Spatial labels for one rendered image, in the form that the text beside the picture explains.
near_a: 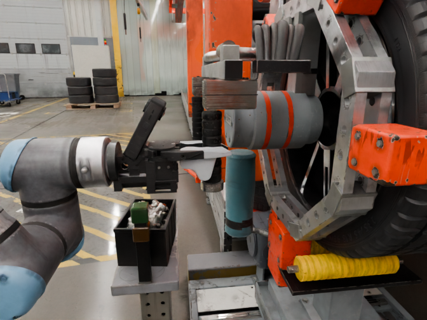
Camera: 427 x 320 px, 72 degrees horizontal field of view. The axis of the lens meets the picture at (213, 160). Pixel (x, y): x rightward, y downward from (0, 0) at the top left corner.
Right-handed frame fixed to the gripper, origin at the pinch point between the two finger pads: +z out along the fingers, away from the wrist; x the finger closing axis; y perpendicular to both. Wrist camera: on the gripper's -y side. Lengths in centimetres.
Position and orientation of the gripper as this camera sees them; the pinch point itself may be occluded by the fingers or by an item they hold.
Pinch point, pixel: (222, 146)
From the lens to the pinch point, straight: 54.0
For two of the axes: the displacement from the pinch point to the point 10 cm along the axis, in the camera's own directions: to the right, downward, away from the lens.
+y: 0.0, 9.6, 2.8
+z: 9.9, -0.3, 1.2
